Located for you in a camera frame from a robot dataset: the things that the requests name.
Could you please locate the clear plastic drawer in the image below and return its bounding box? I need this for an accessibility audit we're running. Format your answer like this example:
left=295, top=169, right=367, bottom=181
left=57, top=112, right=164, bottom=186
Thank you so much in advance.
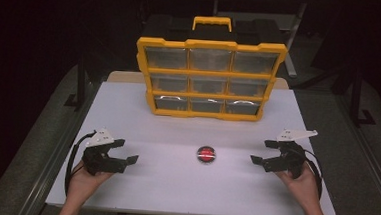
left=189, top=75, right=229, bottom=96

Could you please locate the red and black round disc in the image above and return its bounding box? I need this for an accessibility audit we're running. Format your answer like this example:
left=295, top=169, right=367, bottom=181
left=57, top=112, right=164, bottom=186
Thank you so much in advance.
left=195, top=145, right=217, bottom=166

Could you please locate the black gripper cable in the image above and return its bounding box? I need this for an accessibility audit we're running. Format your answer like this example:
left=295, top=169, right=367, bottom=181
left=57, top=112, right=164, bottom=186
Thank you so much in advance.
left=63, top=129, right=97, bottom=200
left=300, top=149, right=326, bottom=202

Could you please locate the aluminium rail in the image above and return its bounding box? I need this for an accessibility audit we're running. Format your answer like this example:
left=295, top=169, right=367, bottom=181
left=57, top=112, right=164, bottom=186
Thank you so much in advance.
left=16, top=76, right=98, bottom=215
left=326, top=92, right=381, bottom=213

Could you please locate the black metal stand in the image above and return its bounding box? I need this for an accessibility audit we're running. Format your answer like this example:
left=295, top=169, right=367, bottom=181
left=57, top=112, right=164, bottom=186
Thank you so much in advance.
left=63, top=54, right=89, bottom=109
left=348, top=68, right=380, bottom=129

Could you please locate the set of clear drawers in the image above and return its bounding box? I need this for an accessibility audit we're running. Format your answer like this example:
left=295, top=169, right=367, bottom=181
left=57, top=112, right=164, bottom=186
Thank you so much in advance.
left=140, top=45, right=280, bottom=118

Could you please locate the grey metal stand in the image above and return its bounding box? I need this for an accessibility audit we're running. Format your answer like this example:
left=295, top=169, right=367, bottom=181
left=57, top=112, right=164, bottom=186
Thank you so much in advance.
left=280, top=1, right=309, bottom=79

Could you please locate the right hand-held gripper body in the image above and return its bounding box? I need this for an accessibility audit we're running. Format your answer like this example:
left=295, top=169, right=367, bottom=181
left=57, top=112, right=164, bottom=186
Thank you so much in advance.
left=262, top=126, right=319, bottom=181

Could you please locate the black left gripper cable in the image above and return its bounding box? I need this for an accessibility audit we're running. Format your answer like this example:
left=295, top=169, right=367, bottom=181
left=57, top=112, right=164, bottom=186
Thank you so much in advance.
left=63, top=129, right=97, bottom=200

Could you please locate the yellow and black organizer cabinet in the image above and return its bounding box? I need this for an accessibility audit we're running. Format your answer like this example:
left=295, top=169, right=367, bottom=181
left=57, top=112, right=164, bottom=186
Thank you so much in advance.
left=132, top=11, right=291, bottom=124

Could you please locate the person's left hand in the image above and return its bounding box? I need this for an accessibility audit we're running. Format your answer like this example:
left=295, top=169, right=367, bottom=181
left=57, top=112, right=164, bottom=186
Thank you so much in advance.
left=68, top=159, right=115, bottom=199

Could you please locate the person's right hand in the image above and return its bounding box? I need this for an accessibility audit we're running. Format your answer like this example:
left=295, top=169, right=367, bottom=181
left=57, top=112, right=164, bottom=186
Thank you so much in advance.
left=272, top=159, right=323, bottom=210

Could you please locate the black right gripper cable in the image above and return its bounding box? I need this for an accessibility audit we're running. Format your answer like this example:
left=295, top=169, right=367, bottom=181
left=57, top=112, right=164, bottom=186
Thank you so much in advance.
left=300, top=149, right=326, bottom=202

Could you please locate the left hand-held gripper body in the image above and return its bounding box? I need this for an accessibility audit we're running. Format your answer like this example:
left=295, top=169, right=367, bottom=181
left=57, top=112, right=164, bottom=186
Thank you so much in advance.
left=80, top=126, right=130, bottom=179

